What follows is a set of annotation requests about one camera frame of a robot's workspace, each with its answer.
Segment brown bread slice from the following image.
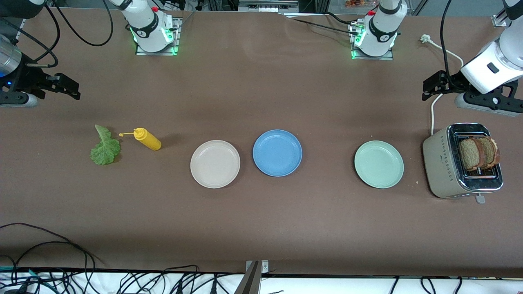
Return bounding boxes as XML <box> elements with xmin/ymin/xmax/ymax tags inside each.
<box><xmin>478</xmin><ymin>136</ymin><xmax>501</xmax><ymax>169</ymax></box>
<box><xmin>458</xmin><ymin>138</ymin><xmax>485</xmax><ymax>172</ymax></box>

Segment green lettuce leaf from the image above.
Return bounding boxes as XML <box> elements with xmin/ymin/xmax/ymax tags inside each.
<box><xmin>90</xmin><ymin>125</ymin><xmax>121</xmax><ymax>166</ymax></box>

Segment yellow squeeze bottle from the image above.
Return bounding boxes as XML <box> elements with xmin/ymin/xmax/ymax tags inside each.
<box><xmin>118</xmin><ymin>127</ymin><xmax>162</xmax><ymax>151</ymax></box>

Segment green round plate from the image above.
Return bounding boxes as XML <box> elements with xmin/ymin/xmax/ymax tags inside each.
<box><xmin>354</xmin><ymin>140</ymin><xmax>405</xmax><ymax>189</ymax></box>

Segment blue round plate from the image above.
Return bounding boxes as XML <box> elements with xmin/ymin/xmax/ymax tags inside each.
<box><xmin>253</xmin><ymin>129</ymin><xmax>303</xmax><ymax>177</ymax></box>

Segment beige round plate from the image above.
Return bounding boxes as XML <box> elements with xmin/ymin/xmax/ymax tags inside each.
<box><xmin>190</xmin><ymin>140</ymin><xmax>241</xmax><ymax>189</ymax></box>

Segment beige chrome toaster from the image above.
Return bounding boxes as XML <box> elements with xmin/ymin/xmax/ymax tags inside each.
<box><xmin>422</xmin><ymin>122</ymin><xmax>504</xmax><ymax>204</ymax></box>

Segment grey metal box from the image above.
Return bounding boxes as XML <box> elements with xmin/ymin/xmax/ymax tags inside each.
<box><xmin>238</xmin><ymin>0</ymin><xmax>299</xmax><ymax>13</ymax></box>

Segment white toaster power cable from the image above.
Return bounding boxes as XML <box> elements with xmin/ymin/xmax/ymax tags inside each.
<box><xmin>420</xmin><ymin>34</ymin><xmax>464</xmax><ymax>136</ymax></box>

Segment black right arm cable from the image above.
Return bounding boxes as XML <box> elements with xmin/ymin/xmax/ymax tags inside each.
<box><xmin>0</xmin><ymin>0</ymin><xmax>114</xmax><ymax>68</ymax></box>

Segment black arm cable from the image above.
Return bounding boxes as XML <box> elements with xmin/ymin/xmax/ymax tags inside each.
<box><xmin>0</xmin><ymin>0</ymin><xmax>114</xmax><ymax>68</ymax></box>
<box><xmin>440</xmin><ymin>0</ymin><xmax>464</xmax><ymax>90</ymax></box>

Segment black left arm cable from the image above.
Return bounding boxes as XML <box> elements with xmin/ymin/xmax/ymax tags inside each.
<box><xmin>440</xmin><ymin>0</ymin><xmax>464</xmax><ymax>90</ymax></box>

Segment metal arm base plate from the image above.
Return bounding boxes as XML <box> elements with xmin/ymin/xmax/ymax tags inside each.
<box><xmin>351</xmin><ymin>22</ymin><xmax>395</xmax><ymax>60</ymax></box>
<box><xmin>135</xmin><ymin>17</ymin><xmax>181</xmax><ymax>56</ymax></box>

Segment black base supply cable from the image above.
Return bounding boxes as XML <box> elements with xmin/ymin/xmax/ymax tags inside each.
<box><xmin>280</xmin><ymin>11</ymin><xmax>360</xmax><ymax>36</ymax></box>

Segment long black loose cable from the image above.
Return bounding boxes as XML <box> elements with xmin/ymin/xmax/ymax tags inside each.
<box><xmin>0</xmin><ymin>241</ymin><xmax>96</xmax><ymax>282</ymax></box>
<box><xmin>0</xmin><ymin>223</ymin><xmax>105</xmax><ymax>266</ymax></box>

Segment teal cable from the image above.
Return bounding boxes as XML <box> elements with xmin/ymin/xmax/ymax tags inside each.
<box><xmin>0</xmin><ymin>265</ymin><xmax>56</xmax><ymax>286</ymax></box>

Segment grey metal post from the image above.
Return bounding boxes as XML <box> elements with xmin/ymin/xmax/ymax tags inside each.
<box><xmin>234</xmin><ymin>261</ymin><xmax>262</xmax><ymax>294</ymax></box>

